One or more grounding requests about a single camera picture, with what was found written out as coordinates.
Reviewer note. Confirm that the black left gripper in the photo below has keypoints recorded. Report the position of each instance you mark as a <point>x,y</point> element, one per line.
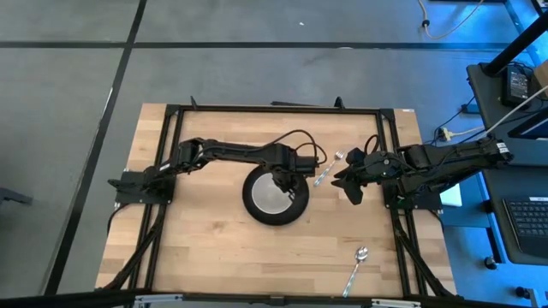
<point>284,174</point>

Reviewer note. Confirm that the dark desk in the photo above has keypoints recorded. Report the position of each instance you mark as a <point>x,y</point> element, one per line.
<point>492,115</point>

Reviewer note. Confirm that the black pole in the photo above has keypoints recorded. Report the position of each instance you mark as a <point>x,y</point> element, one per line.
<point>518,45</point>

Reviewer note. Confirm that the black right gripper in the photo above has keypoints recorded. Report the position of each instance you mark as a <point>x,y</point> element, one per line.
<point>377,164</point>

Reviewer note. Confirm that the black power adapter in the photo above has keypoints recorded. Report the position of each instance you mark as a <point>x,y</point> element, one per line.
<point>516,85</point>

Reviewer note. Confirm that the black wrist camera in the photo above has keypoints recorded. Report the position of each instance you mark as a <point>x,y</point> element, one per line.
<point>415,157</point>
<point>309,165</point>

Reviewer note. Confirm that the black aluminium table frame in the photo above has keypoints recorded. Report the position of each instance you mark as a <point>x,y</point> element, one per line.
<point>278,109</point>

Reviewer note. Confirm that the dark round plate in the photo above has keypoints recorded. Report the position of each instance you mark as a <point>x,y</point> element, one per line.
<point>274,219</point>

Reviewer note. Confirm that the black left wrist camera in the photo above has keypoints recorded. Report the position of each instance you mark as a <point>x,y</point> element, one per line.
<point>309,165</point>

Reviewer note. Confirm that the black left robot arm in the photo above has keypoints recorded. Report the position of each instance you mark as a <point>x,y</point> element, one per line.
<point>231,149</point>

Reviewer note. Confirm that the cardboard box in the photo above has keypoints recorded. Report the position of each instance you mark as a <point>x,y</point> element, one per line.
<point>543,72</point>

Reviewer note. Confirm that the black keyboard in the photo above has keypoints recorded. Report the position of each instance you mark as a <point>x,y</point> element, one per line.
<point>531,222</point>

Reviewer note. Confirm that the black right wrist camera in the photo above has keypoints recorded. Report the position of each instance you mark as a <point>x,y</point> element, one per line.
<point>415,157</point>

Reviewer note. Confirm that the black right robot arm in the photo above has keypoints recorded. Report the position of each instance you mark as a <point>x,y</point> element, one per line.
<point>454,156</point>

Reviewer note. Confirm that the black caster wheel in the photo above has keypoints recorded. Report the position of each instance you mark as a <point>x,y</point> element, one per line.
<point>490,263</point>
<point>522,292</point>

